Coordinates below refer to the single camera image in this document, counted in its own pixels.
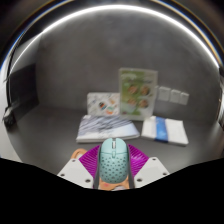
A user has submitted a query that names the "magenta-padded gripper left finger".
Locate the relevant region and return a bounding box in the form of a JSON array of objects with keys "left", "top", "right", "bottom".
[{"left": 57, "top": 144, "right": 102, "bottom": 190}]

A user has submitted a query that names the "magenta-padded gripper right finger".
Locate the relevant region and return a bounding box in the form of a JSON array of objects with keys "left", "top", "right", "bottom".
[{"left": 126, "top": 143, "right": 170, "bottom": 190}]

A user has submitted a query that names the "teal perforated computer mouse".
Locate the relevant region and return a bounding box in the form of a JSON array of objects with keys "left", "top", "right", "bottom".
[{"left": 98, "top": 137, "right": 130, "bottom": 184}]

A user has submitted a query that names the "white book with blue band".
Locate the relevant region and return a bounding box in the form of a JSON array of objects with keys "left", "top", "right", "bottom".
[{"left": 140, "top": 115, "right": 190, "bottom": 147}]

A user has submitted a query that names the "grey striped magazine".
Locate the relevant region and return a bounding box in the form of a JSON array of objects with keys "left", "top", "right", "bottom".
[{"left": 75, "top": 114, "right": 141, "bottom": 144}]

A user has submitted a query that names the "small white printed card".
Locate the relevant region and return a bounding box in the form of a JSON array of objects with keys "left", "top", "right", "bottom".
[{"left": 86, "top": 92, "right": 121, "bottom": 117}]

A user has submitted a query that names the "clear stand with green leaflet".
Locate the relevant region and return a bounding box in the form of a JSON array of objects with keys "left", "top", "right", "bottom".
[{"left": 118, "top": 67, "right": 159, "bottom": 122}]

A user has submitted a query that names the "row of white wall sockets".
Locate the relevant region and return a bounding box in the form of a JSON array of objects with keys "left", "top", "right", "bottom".
[{"left": 156, "top": 85, "right": 190, "bottom": 106}]

